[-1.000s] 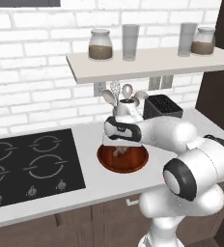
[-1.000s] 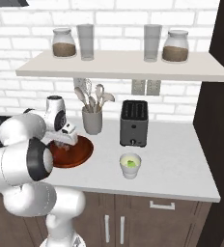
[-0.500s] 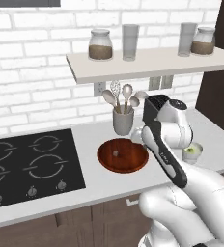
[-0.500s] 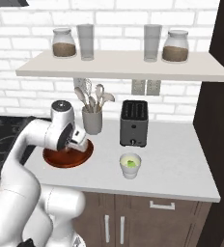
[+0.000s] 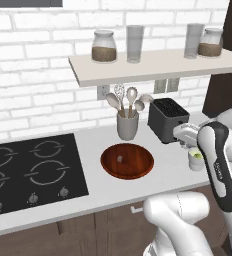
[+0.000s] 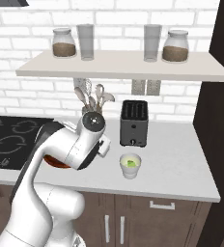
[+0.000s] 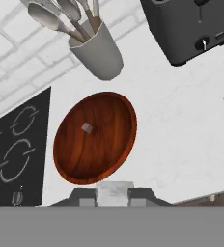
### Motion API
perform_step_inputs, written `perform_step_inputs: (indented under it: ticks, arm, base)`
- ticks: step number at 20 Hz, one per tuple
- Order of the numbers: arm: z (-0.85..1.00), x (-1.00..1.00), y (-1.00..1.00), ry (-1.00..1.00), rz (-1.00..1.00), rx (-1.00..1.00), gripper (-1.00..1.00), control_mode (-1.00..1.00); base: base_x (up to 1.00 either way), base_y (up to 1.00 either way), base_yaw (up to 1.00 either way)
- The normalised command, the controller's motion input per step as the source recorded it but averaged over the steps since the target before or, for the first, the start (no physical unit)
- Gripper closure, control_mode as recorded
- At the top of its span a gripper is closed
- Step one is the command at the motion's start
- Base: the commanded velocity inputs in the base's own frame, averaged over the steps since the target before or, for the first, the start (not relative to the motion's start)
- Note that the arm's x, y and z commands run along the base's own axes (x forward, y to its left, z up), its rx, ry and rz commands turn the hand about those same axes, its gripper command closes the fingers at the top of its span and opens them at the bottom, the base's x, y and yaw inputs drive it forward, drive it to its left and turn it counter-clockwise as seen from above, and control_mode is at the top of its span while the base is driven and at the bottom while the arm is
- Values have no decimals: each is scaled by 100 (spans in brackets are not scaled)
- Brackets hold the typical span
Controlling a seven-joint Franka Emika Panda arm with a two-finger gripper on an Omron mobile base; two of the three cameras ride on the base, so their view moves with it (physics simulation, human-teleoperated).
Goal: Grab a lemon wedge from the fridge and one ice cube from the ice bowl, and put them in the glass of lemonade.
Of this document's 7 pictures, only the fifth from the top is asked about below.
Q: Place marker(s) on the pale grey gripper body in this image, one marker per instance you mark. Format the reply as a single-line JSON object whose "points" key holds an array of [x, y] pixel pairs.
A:
{"points": [[188, 132]]}

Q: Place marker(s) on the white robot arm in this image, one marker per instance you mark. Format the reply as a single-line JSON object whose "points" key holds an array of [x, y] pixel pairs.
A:
{"points": [[218, 160]]}

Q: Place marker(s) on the white glass of lemonade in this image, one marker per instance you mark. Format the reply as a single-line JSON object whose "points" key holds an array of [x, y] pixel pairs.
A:
{"points": [[195, 161]]}

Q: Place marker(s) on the brown wooden bowl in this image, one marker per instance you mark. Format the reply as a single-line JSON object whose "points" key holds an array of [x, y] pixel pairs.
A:
{"points": [[134, 165]]}

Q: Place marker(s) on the small grey ice cube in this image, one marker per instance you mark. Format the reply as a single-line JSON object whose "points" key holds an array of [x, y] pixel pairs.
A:
{"points": [[120, 159]]}

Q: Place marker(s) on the tall clear glass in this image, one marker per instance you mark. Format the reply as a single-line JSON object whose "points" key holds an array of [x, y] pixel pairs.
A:
{"points": [[193, 40], [134, 43]]}

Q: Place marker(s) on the black toaster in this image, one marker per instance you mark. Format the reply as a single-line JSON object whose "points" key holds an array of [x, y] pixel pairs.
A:
{"points": [[166, 121]]}

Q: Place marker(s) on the pale wooden spoon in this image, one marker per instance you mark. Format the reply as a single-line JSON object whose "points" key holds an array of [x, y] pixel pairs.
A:
{"points": [[113, 100], [131, 95], [139, 105], [147, 98]]}

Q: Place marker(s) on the grey utensil pot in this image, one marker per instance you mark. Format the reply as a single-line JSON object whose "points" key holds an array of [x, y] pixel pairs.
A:
{"points": [[127, 128]]}

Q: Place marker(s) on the dark brown tall cabinet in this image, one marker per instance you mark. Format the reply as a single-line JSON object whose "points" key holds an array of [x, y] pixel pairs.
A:
{"points": [[231, 66]]}

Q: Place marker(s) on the metal whisk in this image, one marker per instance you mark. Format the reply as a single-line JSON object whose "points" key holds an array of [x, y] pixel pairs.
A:
{"points": [[119, 90]]}

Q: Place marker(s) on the glass jar with brown contents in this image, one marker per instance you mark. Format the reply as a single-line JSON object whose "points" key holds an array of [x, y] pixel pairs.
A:
{"points": [[210, 43], [104, 48]]}

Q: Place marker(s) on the brown cupboard door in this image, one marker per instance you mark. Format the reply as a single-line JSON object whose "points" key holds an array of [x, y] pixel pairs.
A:
{"points": [[24, 241], [124, 230], [78, 235]]}

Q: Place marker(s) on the black hob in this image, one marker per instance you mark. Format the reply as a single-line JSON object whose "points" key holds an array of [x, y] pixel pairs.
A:
{"points": [[28, 166]]}

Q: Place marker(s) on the grey wall switch plate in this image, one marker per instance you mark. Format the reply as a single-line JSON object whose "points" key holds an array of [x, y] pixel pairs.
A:
{"points": [[173, 85], [160, 86]]}

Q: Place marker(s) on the pale wall shelf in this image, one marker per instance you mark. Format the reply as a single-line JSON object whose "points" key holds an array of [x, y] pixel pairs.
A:
{"points": [[154, 68]]}

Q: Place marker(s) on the white wall socket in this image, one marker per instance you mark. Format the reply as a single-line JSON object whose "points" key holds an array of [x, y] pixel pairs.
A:
{"points": [[103, 92]]}

